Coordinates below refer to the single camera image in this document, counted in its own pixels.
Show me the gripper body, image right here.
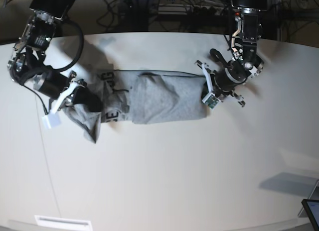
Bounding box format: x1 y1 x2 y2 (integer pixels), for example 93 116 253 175
211 68 248 98

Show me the gripper body, image left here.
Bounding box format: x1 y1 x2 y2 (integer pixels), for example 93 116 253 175
33 71 75 100

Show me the grey T-shirt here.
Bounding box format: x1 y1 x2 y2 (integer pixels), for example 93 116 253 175
63 70 207 143

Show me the black tablet screen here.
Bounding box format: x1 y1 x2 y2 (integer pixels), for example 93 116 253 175
302 199 319 231

